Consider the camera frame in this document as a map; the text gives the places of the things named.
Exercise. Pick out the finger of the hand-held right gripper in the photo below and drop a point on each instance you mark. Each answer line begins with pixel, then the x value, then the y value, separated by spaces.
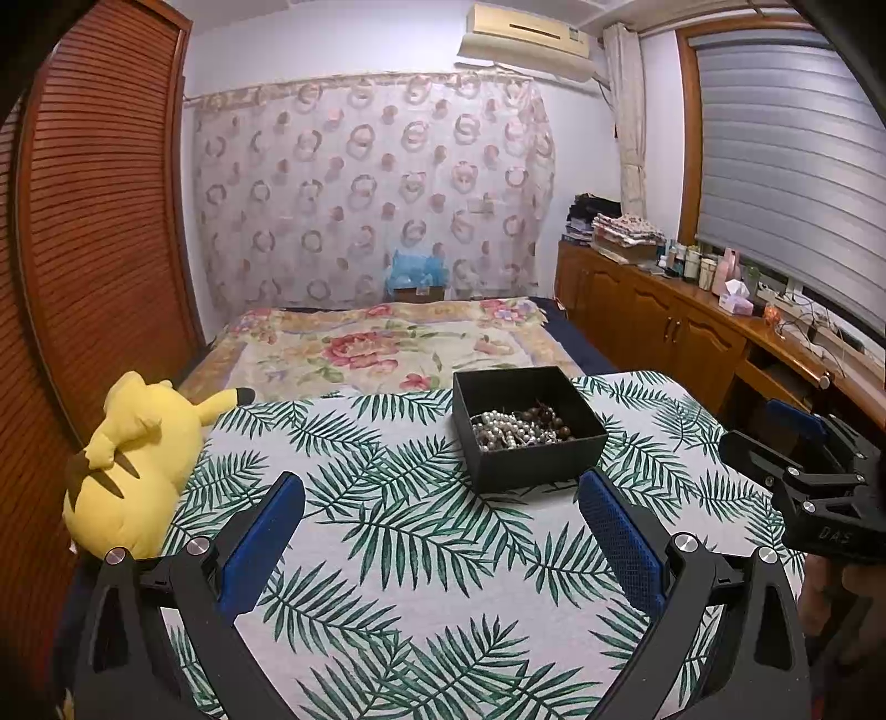
pixel 758 457
pixel 796 415

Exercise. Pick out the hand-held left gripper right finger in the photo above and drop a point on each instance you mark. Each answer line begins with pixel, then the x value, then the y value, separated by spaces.
pixel 623 547

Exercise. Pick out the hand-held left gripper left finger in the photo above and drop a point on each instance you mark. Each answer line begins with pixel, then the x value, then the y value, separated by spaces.
pixel 263 547

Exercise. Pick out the black jewelry box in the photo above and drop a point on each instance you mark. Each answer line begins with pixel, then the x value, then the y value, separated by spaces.
pixel 540 464

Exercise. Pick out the person's right hand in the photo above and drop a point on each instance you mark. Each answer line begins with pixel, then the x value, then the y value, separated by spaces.
pixel 824 588

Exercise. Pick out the pink tissue box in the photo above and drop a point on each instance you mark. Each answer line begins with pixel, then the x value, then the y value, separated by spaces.
pixel 735 299

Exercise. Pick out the green leaf print cloth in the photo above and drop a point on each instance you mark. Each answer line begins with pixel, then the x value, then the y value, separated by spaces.
pixel 415 554

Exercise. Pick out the yellow plush toy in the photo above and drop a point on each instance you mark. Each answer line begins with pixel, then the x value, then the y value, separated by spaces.
pixel 138 443

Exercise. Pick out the group of cosmetic bottles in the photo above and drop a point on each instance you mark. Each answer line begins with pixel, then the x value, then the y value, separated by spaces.
pixel 706 270

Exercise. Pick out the wooden sideboard cabinet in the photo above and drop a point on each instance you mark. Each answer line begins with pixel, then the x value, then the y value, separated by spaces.
pixel 644 311

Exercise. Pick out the dark blue bed sheet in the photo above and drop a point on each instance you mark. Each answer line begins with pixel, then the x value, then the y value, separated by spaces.
pixel 581 346

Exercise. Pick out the floral blanket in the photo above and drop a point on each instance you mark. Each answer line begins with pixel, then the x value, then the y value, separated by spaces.
pixel 346 346

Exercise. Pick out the grey window blind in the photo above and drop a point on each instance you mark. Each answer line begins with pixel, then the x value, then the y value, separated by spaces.
pixel 796 173

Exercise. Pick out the floral folded cloth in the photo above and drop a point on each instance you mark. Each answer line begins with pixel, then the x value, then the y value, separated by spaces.
pixel 626 227

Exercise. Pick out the dark folded clothes stack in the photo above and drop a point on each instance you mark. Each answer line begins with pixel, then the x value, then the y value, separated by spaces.
pixel 588 211

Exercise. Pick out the brown cardboard box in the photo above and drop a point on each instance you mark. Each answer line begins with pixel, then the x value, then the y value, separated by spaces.
pixel 419 292

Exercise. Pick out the blue plush on chair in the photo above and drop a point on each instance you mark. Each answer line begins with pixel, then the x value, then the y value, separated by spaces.
pixel 415 270

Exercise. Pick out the cream narrow curtain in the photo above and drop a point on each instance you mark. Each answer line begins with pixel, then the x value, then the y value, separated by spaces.
pixel 626 104

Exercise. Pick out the wooden louvered wardrobe door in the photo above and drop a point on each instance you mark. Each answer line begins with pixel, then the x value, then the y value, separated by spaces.
pixel 90 208

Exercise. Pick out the cream air conditioner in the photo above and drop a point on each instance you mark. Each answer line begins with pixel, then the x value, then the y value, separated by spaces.
pixel 526 41

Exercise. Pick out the wooden window frame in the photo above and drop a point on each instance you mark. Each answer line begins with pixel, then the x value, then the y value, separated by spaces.
pixel 686 138

